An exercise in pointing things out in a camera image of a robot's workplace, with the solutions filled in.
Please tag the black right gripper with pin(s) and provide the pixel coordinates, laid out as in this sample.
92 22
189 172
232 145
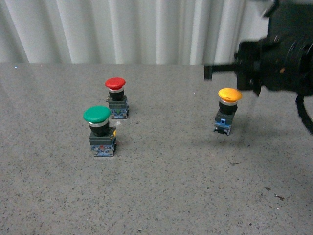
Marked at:
246 67

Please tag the yellow push button switch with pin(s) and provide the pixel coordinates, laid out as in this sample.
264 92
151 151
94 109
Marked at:
229 98

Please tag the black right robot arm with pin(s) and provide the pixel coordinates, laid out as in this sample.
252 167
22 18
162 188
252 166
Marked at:
281 61

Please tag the white pleated curtain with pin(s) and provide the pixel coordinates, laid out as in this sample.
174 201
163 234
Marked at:
189 32

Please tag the red push button switch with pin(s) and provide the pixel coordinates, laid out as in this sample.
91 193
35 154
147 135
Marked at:
117 101

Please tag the green push button switch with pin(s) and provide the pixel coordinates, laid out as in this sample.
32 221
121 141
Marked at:
103 136

